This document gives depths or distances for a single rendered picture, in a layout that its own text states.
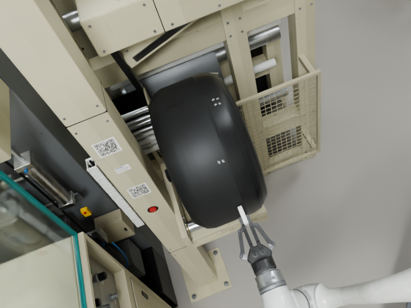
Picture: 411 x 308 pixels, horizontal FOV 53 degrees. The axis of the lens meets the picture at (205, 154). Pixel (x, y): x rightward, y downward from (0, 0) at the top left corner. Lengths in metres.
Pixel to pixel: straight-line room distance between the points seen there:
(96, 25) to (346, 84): 2.35
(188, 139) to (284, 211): 1.52
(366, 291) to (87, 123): 0.90
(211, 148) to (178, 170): 0.13
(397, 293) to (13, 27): 1.09
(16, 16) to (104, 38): 0.42
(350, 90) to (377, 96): 0.19
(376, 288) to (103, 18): 1.08
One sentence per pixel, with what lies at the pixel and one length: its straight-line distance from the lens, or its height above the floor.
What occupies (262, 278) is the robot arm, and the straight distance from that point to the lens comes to 1.36.
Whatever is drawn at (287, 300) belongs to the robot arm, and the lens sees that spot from 1.34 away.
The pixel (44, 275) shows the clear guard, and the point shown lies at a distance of 1.24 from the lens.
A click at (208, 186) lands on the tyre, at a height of 1.33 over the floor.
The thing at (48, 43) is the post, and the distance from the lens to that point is 1.07.
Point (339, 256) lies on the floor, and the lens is 2.65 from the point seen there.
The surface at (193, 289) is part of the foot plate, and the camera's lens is 2.66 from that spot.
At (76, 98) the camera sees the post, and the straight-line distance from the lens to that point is 1.19.
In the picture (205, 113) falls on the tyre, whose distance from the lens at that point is 1.36.
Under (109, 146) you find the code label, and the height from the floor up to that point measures 1.51.
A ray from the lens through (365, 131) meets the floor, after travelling 3.09.
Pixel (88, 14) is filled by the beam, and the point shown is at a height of 1.78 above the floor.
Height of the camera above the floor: 2.49
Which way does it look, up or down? 54 degrees down
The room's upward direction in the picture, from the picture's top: 22 degrees counter-clockwise
